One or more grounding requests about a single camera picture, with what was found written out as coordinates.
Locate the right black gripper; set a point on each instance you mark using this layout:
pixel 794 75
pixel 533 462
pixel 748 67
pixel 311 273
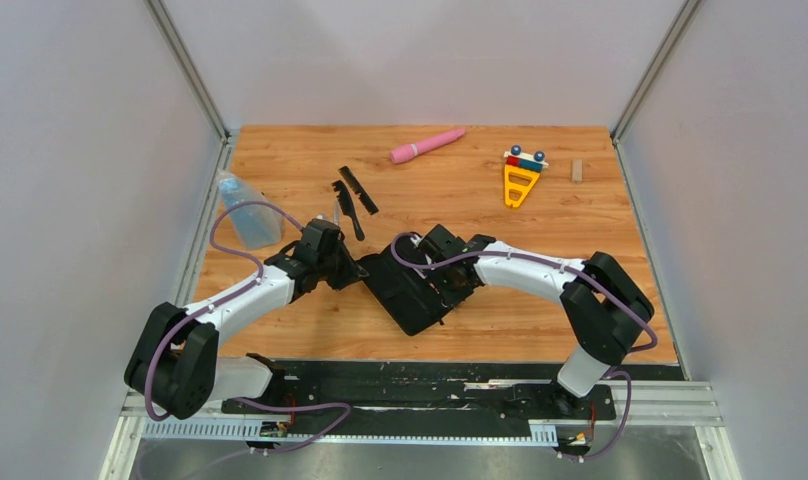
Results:
pixel 449 298

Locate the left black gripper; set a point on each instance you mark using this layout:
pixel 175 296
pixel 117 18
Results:
pixel 352 272

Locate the black zip tool case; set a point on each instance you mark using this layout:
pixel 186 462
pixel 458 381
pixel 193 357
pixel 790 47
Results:
pixel 402 291

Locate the black barber comb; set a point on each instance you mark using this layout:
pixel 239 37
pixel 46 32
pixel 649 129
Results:
pixel 361 193

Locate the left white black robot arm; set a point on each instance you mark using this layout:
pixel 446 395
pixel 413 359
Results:
pixel 176 362

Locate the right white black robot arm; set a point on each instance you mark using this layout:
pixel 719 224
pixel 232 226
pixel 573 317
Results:
pixel 608 313

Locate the pink cylindrical wand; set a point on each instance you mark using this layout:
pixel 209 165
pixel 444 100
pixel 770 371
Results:
pixel 409 151

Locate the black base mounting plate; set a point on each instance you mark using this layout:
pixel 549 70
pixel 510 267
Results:
pixel 430 399

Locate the colourful toy block bar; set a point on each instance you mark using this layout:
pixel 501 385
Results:
pixel 516 156

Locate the small wooden block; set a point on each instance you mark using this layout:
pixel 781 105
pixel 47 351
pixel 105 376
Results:
pixel 577 171

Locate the yellow triangular toy frame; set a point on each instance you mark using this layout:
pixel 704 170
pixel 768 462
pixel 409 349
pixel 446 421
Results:
pixel 517 184

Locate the aluminium front rail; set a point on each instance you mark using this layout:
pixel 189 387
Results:
pixel 660 430

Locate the left aluminium corner post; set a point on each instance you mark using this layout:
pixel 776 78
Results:
pixel 164 22

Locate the aluminium corner post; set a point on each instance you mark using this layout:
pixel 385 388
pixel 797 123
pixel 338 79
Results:
pixel 164 22
pixel 659 60

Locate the right aluminium corner post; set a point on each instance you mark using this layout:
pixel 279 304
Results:
pixel 659 60

